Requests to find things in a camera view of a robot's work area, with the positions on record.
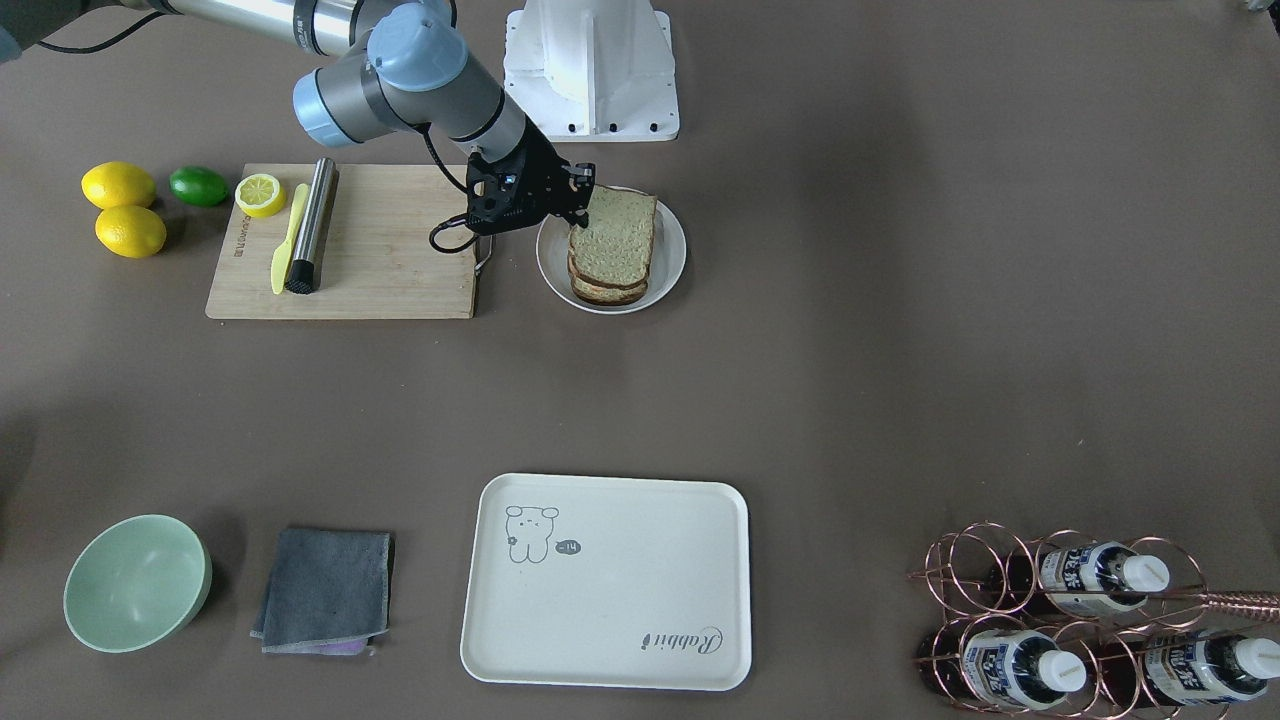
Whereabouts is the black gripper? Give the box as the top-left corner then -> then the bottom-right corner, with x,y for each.
465,126 -> 596,236

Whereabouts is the dark drink bottle two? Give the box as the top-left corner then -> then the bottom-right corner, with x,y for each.
914,629 -> 1088,711

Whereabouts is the wooden cutting board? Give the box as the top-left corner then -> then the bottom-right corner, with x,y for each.
205,164 -> 477,322

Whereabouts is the green lime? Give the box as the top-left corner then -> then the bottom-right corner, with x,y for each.
168,165 -> 230,208

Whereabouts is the white round plate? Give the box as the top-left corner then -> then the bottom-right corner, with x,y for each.
535,201 -> 687,315

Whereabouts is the dark drink bottle one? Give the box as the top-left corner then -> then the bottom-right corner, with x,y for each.
980,541 -> 1171,620

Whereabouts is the green bowl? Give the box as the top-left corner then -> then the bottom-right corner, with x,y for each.
61,514 -> 212,653

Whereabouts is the copper wire bottle rack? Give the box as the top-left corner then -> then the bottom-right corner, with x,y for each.
911,521 -> 1277,719

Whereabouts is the grey folded cloth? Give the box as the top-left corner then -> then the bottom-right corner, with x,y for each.
250,527 -> 394,656

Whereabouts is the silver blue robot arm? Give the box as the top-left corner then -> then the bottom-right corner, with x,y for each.
132,1 -> 595,236

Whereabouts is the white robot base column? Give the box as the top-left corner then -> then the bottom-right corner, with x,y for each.
503,1 -> 681,143

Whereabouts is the yellow plastic knife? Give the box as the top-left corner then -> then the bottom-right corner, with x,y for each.
270,183 -> 310,295

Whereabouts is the bread slice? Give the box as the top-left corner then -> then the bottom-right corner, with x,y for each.
570,272 -> 649,307
568,186 -> 658,290

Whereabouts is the yellow lemon far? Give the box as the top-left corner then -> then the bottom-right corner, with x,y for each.
79,161 -> 157,210

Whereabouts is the yellow lemon near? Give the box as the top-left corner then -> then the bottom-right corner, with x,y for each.
93,205 -> 166,258

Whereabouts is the half lemon slice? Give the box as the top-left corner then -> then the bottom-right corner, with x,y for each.
234,173 -> 285,218

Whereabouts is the steel cylinder muddler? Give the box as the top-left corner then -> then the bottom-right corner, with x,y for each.
283,158 -> 340,293

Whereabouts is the cream rabbit tray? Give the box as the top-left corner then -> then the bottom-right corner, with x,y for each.
460,473 -> 753,692

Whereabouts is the dark drink bottle three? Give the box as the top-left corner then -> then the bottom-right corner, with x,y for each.
1096,632 -> 1279,708

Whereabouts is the yellow lemon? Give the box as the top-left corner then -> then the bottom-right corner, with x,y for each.
93,205 -> 166,258
79,161 -> 157,210

